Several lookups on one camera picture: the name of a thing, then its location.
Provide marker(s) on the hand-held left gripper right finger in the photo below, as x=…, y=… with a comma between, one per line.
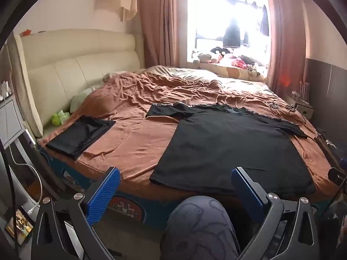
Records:
x=248, y=195

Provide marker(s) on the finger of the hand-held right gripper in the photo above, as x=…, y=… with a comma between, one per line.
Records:
x=337, y=176

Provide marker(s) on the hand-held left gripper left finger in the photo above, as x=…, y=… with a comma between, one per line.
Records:
x=104, y=195

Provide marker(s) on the black t-shirt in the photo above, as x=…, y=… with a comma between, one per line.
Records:
x=230, y=146

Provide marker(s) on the pile of dark clothes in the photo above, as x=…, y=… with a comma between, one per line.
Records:
x=329, y=143

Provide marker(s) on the blue cartoon-print bed side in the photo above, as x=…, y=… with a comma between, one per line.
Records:
x=130, y=208

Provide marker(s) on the person's leg in patterned pants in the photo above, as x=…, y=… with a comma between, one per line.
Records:
x=198, y=227

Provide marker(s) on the brown blanket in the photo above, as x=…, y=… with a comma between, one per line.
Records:
x=141, y=146

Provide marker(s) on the folded black garment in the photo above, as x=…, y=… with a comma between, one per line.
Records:
x=78, y=136

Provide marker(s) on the white nightstand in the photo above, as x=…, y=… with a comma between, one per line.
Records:
x=303, y=109

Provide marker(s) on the green plastic pack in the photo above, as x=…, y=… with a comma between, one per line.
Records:
x=58, y=118

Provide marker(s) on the tablet with lit screen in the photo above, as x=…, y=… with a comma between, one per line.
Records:
x=19, y=224

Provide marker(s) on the white pillow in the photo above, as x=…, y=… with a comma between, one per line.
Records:
x=81, y=98

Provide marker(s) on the grey bedside shelf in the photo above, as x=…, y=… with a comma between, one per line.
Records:
x=10, y=119

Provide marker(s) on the bear print pillow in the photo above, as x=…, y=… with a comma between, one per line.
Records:
x=238, y=73

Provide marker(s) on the cream padded headboard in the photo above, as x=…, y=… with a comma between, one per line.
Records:
x=81, y=65

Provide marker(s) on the pink curtain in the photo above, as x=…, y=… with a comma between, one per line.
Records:
x=162, y=19
x=287, y=46

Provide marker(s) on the pile of plush toys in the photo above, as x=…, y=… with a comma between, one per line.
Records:
x=214, y=57

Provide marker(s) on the dark hanging garment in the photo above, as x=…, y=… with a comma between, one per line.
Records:
x=231, y=35

